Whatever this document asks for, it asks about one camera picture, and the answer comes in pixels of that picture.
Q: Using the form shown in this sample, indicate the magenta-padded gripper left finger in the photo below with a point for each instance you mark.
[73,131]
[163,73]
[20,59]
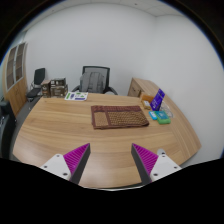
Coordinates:
[76,157]

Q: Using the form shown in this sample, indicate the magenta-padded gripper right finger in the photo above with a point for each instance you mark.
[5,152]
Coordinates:
[146,158]

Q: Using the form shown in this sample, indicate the brown patterned towel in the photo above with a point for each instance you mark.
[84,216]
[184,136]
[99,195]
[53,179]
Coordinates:
[123,117]

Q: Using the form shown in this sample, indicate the blue box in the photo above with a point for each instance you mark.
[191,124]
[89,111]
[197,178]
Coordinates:
[153,115]

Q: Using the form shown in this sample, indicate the green box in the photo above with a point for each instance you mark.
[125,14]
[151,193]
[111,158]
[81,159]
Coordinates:
[163,117]

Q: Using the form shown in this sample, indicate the small tan box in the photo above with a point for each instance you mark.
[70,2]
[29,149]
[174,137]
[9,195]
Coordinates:
[147,104]

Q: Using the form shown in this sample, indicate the purple box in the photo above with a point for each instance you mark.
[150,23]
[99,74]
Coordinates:
[156,101]

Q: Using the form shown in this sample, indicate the white printed paper sheet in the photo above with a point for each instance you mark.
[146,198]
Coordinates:
[76,96]

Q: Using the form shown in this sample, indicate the orange box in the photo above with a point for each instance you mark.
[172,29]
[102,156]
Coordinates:
[146,97]

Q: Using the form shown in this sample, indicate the large dark printed carton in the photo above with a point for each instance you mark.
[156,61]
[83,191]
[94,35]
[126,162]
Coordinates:
[60,91]

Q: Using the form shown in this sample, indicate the wooden side cabinet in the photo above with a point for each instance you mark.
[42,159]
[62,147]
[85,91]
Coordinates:
[141,86]

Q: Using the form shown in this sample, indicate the black leather armchair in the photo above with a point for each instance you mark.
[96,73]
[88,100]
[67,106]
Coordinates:
[6,130]

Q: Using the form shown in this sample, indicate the small brown cardboard box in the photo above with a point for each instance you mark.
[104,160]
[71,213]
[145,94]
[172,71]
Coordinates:
[45,88]

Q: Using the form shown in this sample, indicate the grey backpack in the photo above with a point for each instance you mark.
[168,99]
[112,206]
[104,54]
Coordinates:
[92,82]

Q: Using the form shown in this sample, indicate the black printed carton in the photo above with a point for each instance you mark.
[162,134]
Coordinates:
[58,81]

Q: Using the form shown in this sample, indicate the wooden glass-door cabinet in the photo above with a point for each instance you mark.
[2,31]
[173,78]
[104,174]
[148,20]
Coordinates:
[19,90]

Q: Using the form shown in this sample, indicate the small black chair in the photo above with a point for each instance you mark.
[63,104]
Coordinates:
[39,76]

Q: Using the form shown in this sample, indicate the black mesh office chair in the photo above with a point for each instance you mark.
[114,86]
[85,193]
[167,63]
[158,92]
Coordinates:
[96,69]

